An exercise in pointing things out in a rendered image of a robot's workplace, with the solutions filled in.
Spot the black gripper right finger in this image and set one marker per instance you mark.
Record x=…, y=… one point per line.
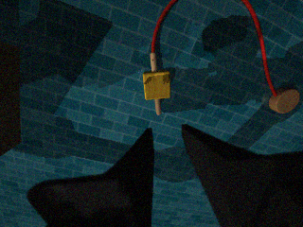
x=238, y=183

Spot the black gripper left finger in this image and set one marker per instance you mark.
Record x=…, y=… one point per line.
x=124, y=190

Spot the round wooden button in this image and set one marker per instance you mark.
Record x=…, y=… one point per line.
x=285, y=101

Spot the red string with tan wooden stick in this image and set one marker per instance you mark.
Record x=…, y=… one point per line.
x=260, y=37

